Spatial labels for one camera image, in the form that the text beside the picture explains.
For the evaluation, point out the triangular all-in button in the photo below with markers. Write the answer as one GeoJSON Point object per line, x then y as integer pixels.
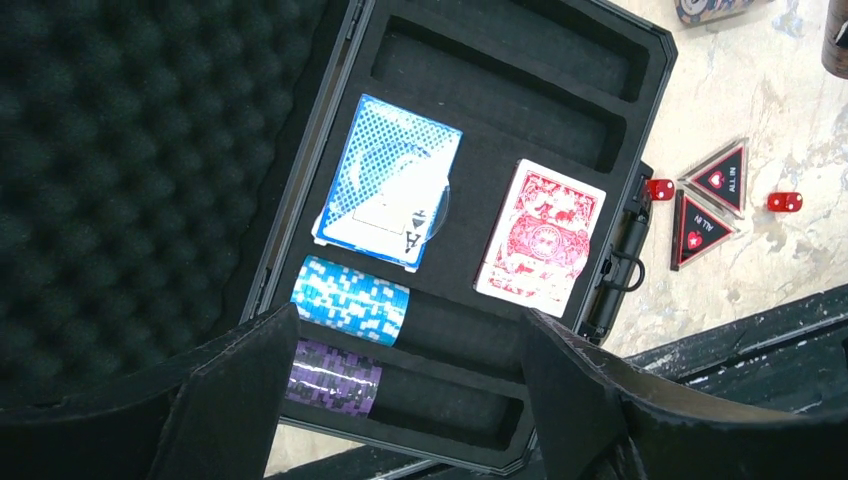
{"type": "Point", "coordinates": [696, 230]}
{"type": "Point", "coordinates": [721, 179]}

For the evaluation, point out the black poker set case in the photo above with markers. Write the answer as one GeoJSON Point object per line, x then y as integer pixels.
{"type": "Point", "coordinates": [163, 164]}

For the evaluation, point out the triangular all-in button left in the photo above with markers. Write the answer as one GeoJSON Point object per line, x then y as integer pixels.
{"type": "Point", "coordinates": [696, 230]}

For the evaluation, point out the tan blue poker chip roll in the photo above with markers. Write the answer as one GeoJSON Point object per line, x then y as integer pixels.
{"type": "Point", "coordinates": [697, 12]}

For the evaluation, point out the light blue poker chip roll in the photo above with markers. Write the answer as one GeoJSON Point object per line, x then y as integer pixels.
{"type": "Point", "coordinates": [350, 301]}

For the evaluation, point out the orange black poker chip roll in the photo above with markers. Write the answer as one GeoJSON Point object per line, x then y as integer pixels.
{"type": "Point", "coordinates": [834, 51]}

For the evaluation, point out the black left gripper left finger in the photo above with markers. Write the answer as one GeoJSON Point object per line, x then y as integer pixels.
{"type": "Point", "coordinates": [209, 413]}

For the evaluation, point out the blue card deck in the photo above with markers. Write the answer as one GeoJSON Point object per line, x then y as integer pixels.
{"type": "Point", "coordinates": [388, 148]}

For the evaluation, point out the clear round dealer button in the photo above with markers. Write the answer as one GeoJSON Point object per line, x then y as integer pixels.
{"type": "Point", "coordinates": [423, 209]}

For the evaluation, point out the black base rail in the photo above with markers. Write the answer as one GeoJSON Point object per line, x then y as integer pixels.
{"type": "Point", "coordinates": [792, 357]}

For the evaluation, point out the purple poker chip roll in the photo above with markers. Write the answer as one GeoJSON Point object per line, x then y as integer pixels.
{"type": "Point", "coordinates": [333, 379]}

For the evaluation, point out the red card deck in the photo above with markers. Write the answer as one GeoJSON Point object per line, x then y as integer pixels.
{"type": "Point", "coordinates": [541, 240]}

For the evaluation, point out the red die far right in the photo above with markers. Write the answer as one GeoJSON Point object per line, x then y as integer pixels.
{"type": "Point", "coordinates": [784, 202]}

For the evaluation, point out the red die near case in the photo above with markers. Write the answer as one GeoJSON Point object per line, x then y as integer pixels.
{"type": "Point", "coordinates": [660, 189]}

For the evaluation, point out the triangular all-in button right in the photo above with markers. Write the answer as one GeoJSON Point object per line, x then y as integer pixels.
{"type": "Point", "coordinates": [721, 179]}

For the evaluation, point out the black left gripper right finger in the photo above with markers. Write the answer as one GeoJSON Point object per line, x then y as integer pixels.
{"type": "Point", "coordinates": [598, 416]}

